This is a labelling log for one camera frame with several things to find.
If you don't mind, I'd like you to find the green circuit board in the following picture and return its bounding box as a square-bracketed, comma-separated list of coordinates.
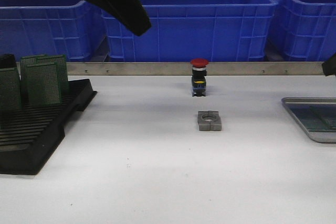
[20, 54, 46, 98]
[1, 68, 22, 112]
[26, 62, 61, 107]
[291, 106, 335, 132]
[36, 55, 69, 95]
[310, 105, 335, 130]

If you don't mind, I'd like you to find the silver metal tray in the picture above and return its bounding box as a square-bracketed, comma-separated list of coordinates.
[281, 98, 335, 144]

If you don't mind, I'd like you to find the green circuit board front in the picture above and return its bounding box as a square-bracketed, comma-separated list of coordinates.
[26, 62, 61, 107]

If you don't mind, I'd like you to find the black slotted board rack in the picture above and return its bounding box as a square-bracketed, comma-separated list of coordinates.
[1, 79, 97, 175]

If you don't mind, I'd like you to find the blue plastic crate right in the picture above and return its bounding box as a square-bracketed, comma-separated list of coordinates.
[268, 0, 335, 61]

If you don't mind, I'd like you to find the blue plastic crate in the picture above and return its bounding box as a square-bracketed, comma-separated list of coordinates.
[268, 0, 335, 61]
[1, 0, 107, 62]
[102, 0, 277, 62]

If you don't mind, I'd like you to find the blue plastic crate left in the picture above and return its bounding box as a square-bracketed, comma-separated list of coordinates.
[1, 0, 107, 62]

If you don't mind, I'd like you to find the blue plastic crate centre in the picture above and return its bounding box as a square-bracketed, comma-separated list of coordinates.
[102, 0, 277, 62]

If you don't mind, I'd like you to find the red emergency stop button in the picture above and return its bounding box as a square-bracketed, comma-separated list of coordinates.
[190, 58, 209, 97]

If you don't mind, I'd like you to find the grey metal pipe clamp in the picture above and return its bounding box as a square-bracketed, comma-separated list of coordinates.
[197, 111, 222, 131]

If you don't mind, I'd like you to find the steel table edge rail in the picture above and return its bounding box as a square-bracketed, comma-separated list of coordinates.
[67, 61, 323, 76]

